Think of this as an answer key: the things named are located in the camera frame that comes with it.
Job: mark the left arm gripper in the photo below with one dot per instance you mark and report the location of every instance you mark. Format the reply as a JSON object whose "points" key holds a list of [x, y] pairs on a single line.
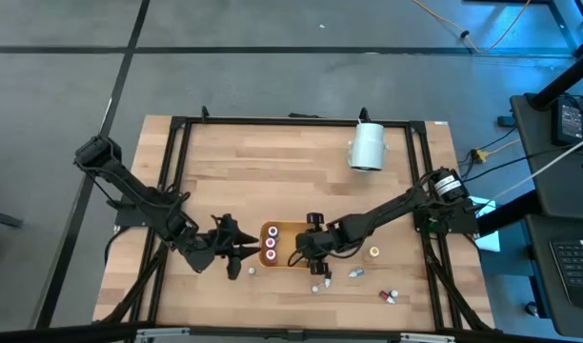
{"points": [[222, 243]]}

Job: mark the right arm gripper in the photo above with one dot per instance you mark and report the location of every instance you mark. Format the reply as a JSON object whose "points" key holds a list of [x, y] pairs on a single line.
{"points": [[315, 243]]}

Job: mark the large pink food coloring bottle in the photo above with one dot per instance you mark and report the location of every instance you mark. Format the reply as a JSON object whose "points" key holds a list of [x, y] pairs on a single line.
{"points": [[270, 242]]}

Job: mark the large purple food coloring bottle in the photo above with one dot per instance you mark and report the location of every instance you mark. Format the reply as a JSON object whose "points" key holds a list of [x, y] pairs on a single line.
{"points": [[272, 231]]}

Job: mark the small blue food coloring bottle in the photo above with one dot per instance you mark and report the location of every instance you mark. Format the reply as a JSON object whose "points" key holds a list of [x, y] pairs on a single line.
{"points": [[356, 273]]}

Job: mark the large yellow food coloring bottle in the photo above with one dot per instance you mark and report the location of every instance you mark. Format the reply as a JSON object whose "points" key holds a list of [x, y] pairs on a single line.
{"points": [[374, 251]]}

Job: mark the small red food coloring bottle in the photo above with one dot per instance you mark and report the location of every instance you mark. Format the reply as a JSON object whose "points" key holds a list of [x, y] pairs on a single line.
{"points": [[384, 296]]}

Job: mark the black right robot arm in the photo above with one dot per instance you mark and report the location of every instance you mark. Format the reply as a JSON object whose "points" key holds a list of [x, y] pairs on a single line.
{"points": [[391, 208]]}

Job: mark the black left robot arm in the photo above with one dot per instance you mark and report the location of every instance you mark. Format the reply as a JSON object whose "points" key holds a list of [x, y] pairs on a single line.
{"points": [[134, 188]]}

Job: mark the yellow plastic bin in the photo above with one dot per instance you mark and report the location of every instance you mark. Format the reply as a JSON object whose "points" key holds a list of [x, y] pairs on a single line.
{"points": [[284, 258]]}

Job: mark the white cylindrical projector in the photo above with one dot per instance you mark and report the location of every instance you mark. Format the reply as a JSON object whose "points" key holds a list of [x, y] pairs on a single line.
{"points": [[367, 147]]}

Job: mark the small black bar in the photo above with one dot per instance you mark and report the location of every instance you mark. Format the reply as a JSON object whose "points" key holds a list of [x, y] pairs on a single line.
{"points": [[303, 115]]}

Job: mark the light blue sheet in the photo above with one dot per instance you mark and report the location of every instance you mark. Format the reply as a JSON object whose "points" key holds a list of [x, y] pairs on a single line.
{"points": [[489, 240]]}

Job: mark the black horizontal beam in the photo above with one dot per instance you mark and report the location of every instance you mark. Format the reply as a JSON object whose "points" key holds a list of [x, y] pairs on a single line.
{"points": [[82, 333]]}

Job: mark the yellow plug connector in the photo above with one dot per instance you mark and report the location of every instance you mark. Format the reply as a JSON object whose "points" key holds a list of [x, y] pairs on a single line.
{"points": [[480, 156]]}

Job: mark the black diagonal bar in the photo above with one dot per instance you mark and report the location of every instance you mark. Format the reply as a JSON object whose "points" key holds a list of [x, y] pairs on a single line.
{"points": [[510, 212], [563, 83]]}

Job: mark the black desk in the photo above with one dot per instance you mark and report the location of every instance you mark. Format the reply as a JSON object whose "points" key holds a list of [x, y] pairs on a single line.
{"points": [[539, 276], [539, 157]]}

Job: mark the black desk foot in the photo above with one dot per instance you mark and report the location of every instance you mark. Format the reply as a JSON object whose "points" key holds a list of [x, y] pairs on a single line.
{"points": [[506, 121]]}

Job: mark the black caster wheel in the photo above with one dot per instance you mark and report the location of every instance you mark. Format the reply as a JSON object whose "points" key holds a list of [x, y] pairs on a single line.
{"points": [[532, 309]]}

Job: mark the dark metal leg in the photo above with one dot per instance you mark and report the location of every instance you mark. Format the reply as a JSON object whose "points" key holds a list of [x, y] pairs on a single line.
{"points": [[1, 218]]}

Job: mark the black power adapter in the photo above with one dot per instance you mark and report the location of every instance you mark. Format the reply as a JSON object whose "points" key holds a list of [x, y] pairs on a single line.
{"points": [[568, 121]]}

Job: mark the black aluminium table frame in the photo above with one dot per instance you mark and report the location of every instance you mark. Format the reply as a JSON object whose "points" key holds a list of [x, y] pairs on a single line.
{"points": [[296, 122]]}

